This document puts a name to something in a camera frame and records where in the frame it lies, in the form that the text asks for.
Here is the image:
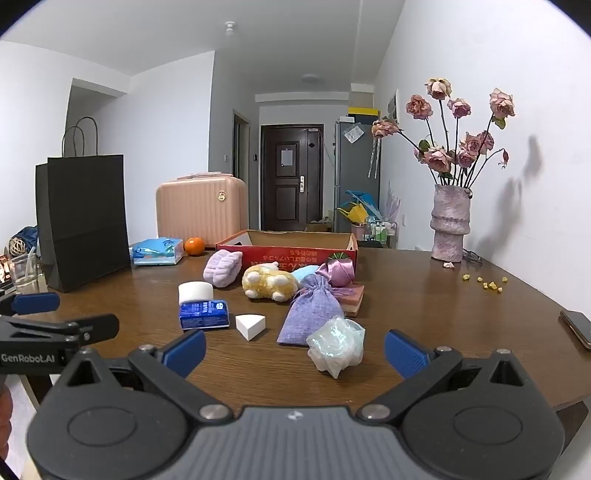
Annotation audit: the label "trolley with bottles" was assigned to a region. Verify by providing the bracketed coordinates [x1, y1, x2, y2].
[365, 219, 398, 248]

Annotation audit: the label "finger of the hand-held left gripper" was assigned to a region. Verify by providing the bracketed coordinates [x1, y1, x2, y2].
[0, 314, 120, 346]
[0, 292, 61, 317]

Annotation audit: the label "lavender fluffy hair band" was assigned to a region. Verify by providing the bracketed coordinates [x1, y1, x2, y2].
[203, 249, 244, 289]

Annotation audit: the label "clear glass cup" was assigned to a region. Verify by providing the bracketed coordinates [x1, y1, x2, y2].
[9, 253, 45, 296]

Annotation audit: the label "black smartphone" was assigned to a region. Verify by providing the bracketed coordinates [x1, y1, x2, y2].
[560, 310, 591, 350]

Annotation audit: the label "clear folded umbrella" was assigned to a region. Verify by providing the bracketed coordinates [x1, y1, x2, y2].
[368, 134, 382, 179]

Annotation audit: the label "pink textured vase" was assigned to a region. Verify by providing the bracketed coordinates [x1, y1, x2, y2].
[430, 184, 473, 263]

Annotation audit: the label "scattered yellow crumbs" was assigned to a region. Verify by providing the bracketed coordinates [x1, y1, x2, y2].
[462, 274, 509, 292]

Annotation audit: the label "pink satin bow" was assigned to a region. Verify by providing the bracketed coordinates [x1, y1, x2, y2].
[315, 258, 356, 289]

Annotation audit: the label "dark side door frame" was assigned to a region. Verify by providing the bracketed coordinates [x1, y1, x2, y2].
[233, 110, 250, 186]

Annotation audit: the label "light blue soft pad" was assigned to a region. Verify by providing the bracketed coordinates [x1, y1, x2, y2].
[291, 264, 324, 285]

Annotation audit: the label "yellow white plush toy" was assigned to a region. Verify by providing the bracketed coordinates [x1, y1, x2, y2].
[242, 261, 299, 304]

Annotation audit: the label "grey refrigerator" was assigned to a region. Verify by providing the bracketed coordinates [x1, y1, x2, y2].
[333, 121, 382, 234]

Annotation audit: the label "blue facial tissue pack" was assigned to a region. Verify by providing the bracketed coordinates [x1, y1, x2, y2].
[130, 237, 184, 267]

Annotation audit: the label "pink box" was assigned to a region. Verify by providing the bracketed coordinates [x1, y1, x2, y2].
[337, 284, 365, 318]

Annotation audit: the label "blue folding stool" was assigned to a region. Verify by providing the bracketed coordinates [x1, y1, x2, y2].
[344, 189, 384, 221]

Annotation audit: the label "white wedge sponge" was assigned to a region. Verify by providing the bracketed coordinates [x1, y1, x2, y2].
[235, 313, 267, 342]

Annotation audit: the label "purple feather decoration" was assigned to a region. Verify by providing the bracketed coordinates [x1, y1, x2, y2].
[385, 182, 403, 223]

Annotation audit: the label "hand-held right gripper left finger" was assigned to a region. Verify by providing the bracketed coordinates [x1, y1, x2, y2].
[53, 329, 236, 426]

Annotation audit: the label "red orange cardboard box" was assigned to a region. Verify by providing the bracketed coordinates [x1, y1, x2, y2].
[215, 229, 359, 283]

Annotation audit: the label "black paper bag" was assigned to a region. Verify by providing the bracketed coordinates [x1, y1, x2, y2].
[35, 117, 132, 294]

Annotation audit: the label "pink ribbed suitcase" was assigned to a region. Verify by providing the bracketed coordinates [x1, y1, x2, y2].
[156, 172, 248, 250]

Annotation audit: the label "clear plastic bag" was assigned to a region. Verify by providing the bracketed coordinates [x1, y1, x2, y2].
[307, 316, 365, 380]

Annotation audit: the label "dried pink roses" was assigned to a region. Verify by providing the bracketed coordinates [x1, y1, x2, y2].
[370, 78, 516, 189]

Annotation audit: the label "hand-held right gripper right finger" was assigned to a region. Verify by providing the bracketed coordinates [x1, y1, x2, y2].
[358, 329, 541, 426]

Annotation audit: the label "white round sponge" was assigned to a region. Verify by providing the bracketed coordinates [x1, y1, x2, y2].
[178, 281, 215, 306]

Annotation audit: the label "dark brown entrance door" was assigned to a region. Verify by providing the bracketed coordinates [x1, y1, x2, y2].
[260, 124, 324, 232]

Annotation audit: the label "purple drawstring sachet bag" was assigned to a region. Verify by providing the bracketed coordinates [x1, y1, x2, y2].
[277, 273, 347, 347]

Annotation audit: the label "blue tissue packet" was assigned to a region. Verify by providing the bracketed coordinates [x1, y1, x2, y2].
[179, 299, 230, 331]

